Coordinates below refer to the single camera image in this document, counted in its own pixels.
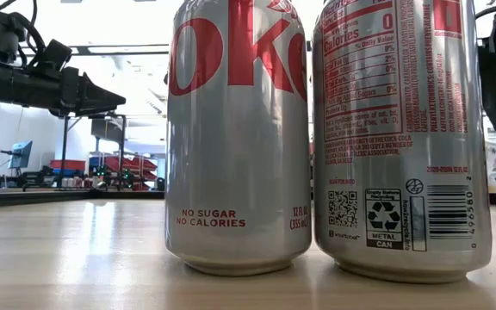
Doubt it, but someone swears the computer monitor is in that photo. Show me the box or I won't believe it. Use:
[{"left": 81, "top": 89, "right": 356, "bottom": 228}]
[{"left": 8, "top": 139, "right": 34, "bottom": 171}]

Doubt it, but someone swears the grey hanging box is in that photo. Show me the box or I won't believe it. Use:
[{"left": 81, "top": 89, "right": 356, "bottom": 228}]
[{"left": 90, "top": 118, "right": 124, "bottom": 144}]

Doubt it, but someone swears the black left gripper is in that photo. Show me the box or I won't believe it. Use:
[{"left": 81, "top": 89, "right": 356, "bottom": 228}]
[{"left": 13, "top": 64, "right": 127, "bottom": 117}]

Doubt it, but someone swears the black metal table frame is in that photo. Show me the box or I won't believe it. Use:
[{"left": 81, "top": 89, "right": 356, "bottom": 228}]
[{"left": 0, "top": 190, "right": 496, "bottom": 210}]

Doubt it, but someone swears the silver Diet Coke can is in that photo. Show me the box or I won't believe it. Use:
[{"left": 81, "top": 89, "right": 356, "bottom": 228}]
[
  {"left": 164, "top": 0, "right": 313, "bottom": 276},
  {"left": 312, "top": 0, "right": 493, "bottom": 284}
]

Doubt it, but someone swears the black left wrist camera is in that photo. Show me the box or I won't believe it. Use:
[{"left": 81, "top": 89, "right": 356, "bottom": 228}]
[{"left": 35, "top": 38, "right": 74, "bottom": 72}]

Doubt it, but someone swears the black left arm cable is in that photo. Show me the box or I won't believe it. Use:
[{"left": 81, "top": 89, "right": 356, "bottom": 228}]
[{"left": 0, "top": 0, "right": 47, "bottom": 59}]

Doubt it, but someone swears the red storage bin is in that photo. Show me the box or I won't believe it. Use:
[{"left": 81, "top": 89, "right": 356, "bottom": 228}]
[{"left": 49, "top": 158, "right": 88, "bottom": 172}]

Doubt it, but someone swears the red blue shelving cart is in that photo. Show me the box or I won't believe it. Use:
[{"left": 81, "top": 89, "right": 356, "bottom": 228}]
[{"left": 88, "top": 153, "right": 159, "bottom": 191}]

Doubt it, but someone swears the black background rack frame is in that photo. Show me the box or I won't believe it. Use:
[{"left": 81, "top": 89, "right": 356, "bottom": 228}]
[{"left": 59, "top": 112, "right": 127, "bottom": 190}]

